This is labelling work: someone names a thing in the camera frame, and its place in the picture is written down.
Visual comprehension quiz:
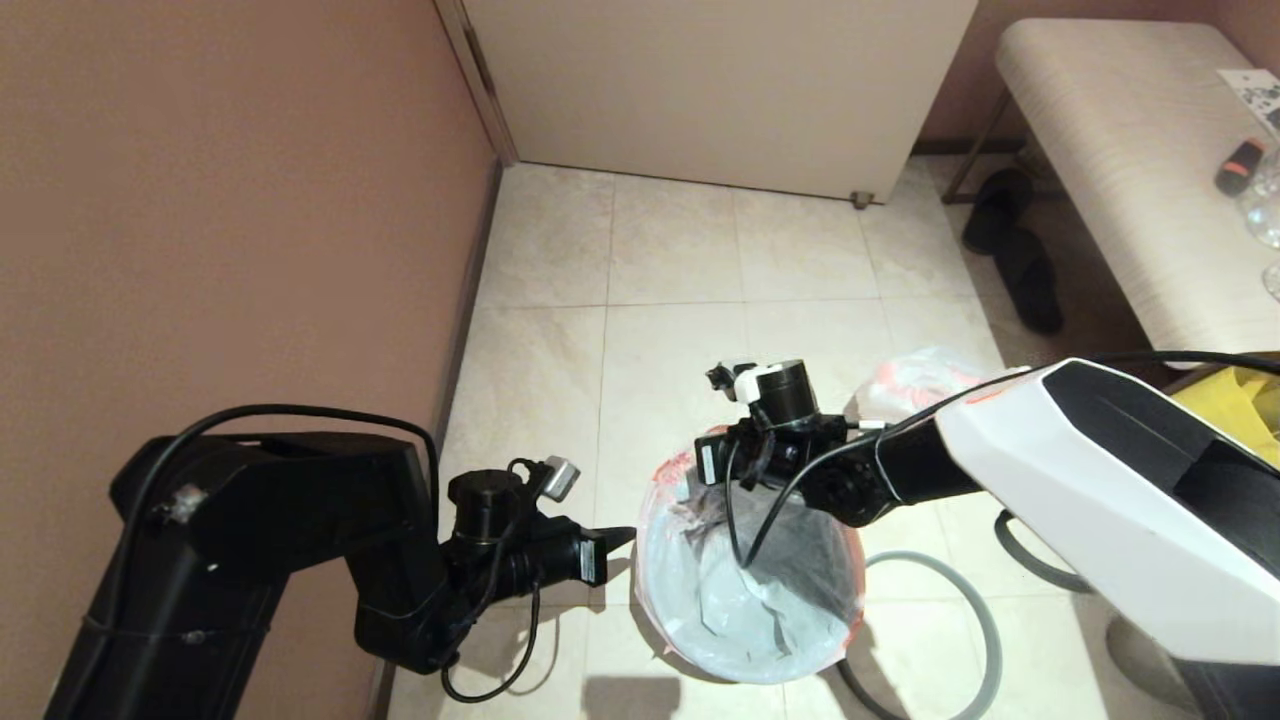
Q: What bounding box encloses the white red plastic bin liner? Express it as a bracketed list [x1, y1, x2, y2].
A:
[635, 450, 866, 686]

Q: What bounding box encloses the white red plastic bag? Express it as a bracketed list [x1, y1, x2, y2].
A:
[855, 347, 1001, 426]

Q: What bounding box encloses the grey bin retaining ring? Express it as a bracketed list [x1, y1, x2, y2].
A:
[835, 550, 1004, 720]

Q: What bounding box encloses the yellow fabric bag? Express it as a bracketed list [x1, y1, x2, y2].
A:
[1170, 362, 1280, 441]

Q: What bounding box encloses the black slipper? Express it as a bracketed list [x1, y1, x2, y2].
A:
[992, 229, 1063, 334]
[962, 166, 1031, 255]

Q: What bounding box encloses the white door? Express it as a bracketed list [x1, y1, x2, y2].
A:
[460, 0, 976, 206]

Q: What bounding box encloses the thin metal table leg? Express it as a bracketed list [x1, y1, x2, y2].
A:
[940, 90, 1011, 204]

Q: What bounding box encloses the dark door hinge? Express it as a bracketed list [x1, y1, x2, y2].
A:
[468, 36, 499, 103]

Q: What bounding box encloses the beige wood-grain table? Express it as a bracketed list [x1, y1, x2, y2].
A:
[995, 17, 1280, 356]

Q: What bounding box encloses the black and red remote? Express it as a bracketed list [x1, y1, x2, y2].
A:
[1214, 139, 1265, 197]

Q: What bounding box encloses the printed paper leaflet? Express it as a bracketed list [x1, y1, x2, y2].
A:
[1217, 67, 1280, 134]

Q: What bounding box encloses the black labelled arm cable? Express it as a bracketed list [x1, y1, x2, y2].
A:
[724, 350, 1280, 571]

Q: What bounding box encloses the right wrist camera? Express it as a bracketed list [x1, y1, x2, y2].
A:
[705, 360, 756, 403]

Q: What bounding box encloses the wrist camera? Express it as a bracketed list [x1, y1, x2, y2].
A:
[540, 456, 583, 503]
[705, 360, 756, 403]

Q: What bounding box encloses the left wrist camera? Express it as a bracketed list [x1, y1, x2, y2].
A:
[540, 456, 583, 503]

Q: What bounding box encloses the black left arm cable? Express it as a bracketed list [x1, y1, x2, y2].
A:
[95, 403, 556, 704]

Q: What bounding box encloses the beige door frame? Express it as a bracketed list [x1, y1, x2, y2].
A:
[432, 0, 521, 169]

